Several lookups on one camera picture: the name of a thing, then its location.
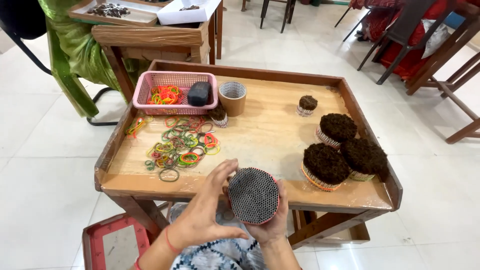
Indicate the person's left hand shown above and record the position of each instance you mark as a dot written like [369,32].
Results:
[197,221]

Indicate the person's right hand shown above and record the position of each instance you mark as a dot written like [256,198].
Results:
[272,225]

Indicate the round bundle of paper tubes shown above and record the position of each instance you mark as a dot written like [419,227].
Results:
[254,195]

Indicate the person's patterned clothing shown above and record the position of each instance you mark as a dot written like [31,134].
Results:
[217,255]

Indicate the scattered pile of rubber bands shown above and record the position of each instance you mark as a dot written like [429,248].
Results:
[182,146]

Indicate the large filled bundle orange band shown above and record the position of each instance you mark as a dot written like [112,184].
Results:
[325,165]

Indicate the wooden tray table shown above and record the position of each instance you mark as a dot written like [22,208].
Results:
[262,131]

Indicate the red framed stool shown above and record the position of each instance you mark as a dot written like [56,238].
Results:
[93,240]

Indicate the small filled tube bundle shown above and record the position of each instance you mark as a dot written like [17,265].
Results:
[307,104]
[218,114]

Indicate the small cluster of rubber bands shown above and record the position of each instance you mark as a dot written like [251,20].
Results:
[137,125]

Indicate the large filled tube bundle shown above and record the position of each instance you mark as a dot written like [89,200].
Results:
[337,128]
[363,155]

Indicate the brown cardboard roll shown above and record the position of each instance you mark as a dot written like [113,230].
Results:
[232,99]

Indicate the black block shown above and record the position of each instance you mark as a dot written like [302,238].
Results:
[199,93]

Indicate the heap of bright rubber bands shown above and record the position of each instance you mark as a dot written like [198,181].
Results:
[164,95]

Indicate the pink plastic basket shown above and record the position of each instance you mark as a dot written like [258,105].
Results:
[150,92]

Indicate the wooden table wrapped in tape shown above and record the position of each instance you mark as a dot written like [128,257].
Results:
[150,37]

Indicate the white cardboard box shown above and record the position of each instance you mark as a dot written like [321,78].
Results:
[187,14]

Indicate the wooden tray with brown pieces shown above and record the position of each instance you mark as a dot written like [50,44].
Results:
[112,13]

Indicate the dark wooden chair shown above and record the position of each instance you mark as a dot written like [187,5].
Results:
[403,26]

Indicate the black metal chair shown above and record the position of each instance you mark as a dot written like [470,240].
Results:
[22,18]

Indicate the brown wooden furniture frame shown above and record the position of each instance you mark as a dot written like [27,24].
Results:
[453,75]

